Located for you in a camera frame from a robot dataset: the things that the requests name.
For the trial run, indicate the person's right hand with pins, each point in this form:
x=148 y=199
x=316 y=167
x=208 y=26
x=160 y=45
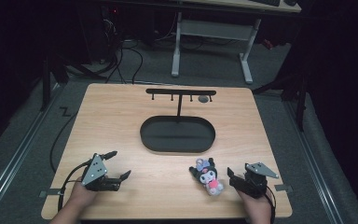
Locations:
x=253 y=203

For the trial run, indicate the grey tape strip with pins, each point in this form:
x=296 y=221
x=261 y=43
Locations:
x=48 y=193
x=283 y=188

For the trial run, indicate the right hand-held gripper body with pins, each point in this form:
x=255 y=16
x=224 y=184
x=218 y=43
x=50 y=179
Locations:
x=254 y=183

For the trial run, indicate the aluminium floor rail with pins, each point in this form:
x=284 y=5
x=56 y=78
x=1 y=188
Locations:
x=313 y=161
x=18 y=155

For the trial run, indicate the black hook rack with tray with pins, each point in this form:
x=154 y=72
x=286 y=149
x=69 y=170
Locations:
x=177 y=135

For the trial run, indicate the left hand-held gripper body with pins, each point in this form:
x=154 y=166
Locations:
x=95 y=170

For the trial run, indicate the white-legged desk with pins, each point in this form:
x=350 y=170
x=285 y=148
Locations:
x=214 y=29

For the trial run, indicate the black and pink plush toy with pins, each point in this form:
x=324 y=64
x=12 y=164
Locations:
x=209 y=179

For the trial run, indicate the grey round table grommet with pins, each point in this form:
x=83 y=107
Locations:
x=203 y=99

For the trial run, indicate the person's left hand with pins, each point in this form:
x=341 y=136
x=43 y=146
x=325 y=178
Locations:
x=82 y=196

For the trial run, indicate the black metal stand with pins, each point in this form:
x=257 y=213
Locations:
x=46 y=84
x=300 y=102

